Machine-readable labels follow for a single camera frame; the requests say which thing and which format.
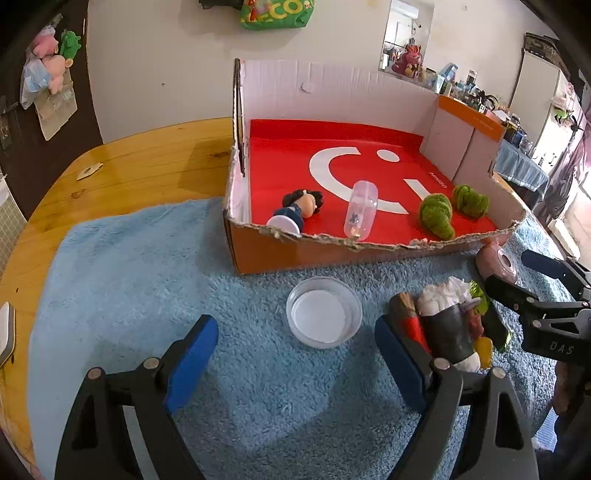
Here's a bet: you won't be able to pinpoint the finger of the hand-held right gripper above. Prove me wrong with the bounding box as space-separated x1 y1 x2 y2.
521 249 591 289
483 273 591 325

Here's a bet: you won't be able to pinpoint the yellow toy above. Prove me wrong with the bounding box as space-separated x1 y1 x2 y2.
475 337 494 369

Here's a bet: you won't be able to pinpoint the green tote bag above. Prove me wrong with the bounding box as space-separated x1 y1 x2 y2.
240 0 317 31

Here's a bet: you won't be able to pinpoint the black-haired doll figurine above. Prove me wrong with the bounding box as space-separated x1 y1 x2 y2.
267 188 325 238

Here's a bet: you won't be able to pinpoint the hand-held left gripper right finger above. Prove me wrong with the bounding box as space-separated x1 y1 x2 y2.
374 316 541 480

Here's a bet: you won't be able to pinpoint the wooden stick with red wrap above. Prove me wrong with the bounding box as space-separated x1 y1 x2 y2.
389 293 432 356

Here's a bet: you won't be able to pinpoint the green knitted yarn bundle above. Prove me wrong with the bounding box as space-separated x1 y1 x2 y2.
419 194 455 241
451 184 490 220

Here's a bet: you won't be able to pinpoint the pink curtain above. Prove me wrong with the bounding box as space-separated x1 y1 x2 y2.
551 83 591 259

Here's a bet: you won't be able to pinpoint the person's right forearm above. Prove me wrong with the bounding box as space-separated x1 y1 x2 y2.
536 411 591 480

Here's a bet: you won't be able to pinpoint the cluttered side table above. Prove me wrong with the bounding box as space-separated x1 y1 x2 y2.
422 65 550 158

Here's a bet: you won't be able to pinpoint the person's right hand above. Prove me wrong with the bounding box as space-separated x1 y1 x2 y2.
554 360 580 414

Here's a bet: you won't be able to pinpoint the plush toys hanging on door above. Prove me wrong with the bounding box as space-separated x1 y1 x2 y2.
19 58 51 109

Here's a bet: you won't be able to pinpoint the square clear plastic box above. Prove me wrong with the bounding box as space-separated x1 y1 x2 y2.
344 181 379 241

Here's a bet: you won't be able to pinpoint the blue fluffy blanket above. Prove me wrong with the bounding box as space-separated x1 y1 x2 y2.
28 198 575 480

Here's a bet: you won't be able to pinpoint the round clear plastic lid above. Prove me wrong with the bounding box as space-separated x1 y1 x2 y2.
286 277 363 349

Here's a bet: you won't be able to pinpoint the dark brown door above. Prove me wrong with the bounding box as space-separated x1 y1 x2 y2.
0 18 105 222

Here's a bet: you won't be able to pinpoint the red printed paper sheet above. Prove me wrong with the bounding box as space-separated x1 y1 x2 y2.
247 119 499 241

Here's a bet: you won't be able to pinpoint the black roll with white plastic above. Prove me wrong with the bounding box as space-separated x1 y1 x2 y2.
417 276 482 374

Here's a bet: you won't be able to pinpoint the metal door handle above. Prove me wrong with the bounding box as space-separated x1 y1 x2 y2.
0 97 21 151

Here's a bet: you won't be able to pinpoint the pink round device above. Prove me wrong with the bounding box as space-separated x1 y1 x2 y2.
475 242 520 284

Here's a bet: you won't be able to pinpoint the pink plush dragon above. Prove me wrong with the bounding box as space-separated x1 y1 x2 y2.
392 39 424 77

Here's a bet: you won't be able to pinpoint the white electronic device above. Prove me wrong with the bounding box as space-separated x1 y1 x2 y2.
0 302 17 367

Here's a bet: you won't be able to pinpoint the wall mirror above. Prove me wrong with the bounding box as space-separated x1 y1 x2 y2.
379 0 435 73

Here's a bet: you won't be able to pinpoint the pink plush pig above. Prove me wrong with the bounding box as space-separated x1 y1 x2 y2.
31 28 61 58

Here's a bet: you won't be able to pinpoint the green and black comb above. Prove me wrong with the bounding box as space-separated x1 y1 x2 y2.
468 281 513 352

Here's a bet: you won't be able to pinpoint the dark woven basket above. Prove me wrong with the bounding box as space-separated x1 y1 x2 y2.
524 32 566 70

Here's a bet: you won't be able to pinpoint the orange cardboard box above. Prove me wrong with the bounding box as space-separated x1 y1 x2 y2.
223 58 528 276

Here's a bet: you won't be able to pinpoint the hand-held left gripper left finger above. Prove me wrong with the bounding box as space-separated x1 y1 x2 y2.
54 315 220 480

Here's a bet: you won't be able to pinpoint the pale pink plush toy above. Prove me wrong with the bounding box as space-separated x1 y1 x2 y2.
41 54 70 93

